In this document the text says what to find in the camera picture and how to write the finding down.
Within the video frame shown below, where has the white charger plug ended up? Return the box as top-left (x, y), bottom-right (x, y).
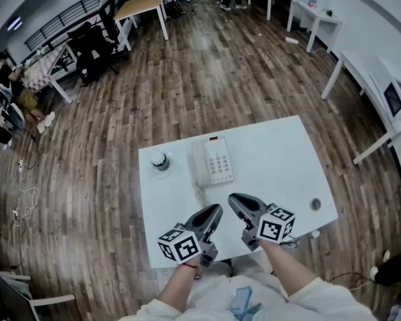
top-left (17, 158), bottom-right (41, 172)

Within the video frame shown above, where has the white desk telephone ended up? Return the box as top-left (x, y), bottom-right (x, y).
top-left (190, 135), bottom-right (235, 189)

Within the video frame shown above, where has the black metal railing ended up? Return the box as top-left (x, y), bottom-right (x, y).
top-left (23, 0), bottom-right (121, 51)

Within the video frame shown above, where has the white work table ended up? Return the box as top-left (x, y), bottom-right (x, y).
top-left (138, 114), bottom-right (339, 270)

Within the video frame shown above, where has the long white table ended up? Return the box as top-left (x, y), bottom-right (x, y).
top-left (320, 50), bottom-right (401, 166)

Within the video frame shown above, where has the checkered cloth table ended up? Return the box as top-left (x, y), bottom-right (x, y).
top-left (21, 41), bottom-right (80, 104)

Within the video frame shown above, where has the white screen device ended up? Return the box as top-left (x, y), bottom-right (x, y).
top-left (382, 80), bottom-right (401, 120)

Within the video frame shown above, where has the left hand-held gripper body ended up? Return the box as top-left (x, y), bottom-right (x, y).
top-left (156, 225), bottom-right (219, 268)

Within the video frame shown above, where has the long black floor cable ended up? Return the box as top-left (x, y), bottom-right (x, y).
top-left (327, 271), bottom-right (378, 284)

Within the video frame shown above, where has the tangled white floor cable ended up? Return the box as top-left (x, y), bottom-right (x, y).
top-left (12, 186), bottom-right (41, 227)

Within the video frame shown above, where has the small white side table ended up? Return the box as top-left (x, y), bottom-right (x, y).
top-left (286, 0), bottom-right (344, 54)

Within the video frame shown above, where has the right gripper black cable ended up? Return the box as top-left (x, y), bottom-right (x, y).
top-left (280, 235), bottom-right (300, 249)

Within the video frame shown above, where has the person's white shirt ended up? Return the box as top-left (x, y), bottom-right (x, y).
top-left (118, 265), bottom-right (378, 321)

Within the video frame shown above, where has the person's left forearm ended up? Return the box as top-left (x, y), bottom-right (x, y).
top-left (156, 262), bottom-right (201, 312)

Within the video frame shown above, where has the white-capped grey canister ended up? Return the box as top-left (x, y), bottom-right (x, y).
top-left (149, 150), bottom-right (170, 172)

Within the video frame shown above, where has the dark-top white-frame table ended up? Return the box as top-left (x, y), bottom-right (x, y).
top-left (0, 269), bottom-right (76, 321)

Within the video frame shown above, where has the black bag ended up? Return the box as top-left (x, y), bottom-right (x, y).
top-left (165, 0), bottom-right (186, 19)

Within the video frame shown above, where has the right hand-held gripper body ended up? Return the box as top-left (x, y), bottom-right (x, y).
top-left (241, 206), bottom-right (297, 251)

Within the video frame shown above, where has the black office chair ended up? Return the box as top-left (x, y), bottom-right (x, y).
top-left (66, 21), bottom-right (128, 88)

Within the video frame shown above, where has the light blue cloth piece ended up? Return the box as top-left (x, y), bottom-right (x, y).
top-left (230, 286), bottom-right (263, 321)

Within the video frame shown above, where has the person's right forearm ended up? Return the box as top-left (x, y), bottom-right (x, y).
top-left (259, 239), bottom-right (318, 302)

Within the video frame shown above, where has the wooden-top white table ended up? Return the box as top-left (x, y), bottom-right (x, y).
top-left (113, 0), bottom-right (170, 51)

